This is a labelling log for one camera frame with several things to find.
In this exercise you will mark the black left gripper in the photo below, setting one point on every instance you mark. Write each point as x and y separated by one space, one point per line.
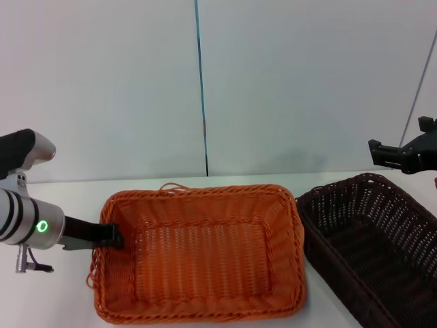
80 232

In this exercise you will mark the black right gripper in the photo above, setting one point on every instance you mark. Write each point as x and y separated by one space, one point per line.
421 153

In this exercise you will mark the orange woven plastic basket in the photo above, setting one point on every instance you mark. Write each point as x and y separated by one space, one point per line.
205 259

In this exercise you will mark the dark brown woven basket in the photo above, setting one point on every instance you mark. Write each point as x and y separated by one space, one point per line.
368 253

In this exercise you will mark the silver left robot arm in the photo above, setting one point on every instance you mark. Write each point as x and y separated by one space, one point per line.
20 218

